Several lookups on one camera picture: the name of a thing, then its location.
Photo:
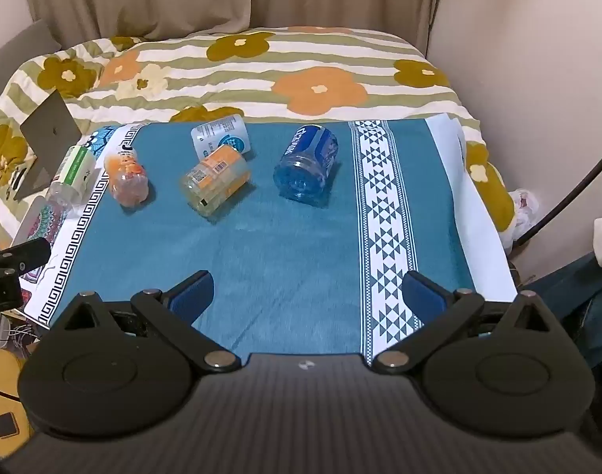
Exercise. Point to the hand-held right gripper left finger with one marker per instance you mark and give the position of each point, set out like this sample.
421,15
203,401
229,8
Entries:
195,294

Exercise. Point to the floral striped blanket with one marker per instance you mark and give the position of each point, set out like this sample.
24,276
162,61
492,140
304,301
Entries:
301,79

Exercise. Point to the green label clear bottle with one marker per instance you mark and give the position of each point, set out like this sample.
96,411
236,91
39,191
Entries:
75,172

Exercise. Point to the grey headboard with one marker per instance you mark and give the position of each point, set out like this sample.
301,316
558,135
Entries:
14,54

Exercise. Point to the teal patterned cloth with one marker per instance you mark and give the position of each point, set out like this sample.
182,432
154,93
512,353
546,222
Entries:
281,256

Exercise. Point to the blue plastic bottle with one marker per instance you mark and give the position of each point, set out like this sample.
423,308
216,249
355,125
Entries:
306,165

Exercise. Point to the white blue label bottle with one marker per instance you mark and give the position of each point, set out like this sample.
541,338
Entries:
222,134

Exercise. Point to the blue jeans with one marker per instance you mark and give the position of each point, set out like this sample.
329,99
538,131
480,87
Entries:
572,301

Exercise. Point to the white plastic bag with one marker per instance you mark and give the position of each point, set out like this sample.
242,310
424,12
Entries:
525,210

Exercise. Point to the yellow object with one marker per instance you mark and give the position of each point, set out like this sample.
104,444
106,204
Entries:
0,380

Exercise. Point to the small orange drink bottle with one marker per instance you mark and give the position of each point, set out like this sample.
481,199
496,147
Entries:
127,177

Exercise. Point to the orange label clear bottle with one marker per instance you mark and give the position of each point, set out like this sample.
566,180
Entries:
216,178

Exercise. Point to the grey laptop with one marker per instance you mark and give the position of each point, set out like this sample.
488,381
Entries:
49,131

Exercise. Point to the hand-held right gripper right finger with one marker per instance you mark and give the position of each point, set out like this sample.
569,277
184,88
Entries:
423,297

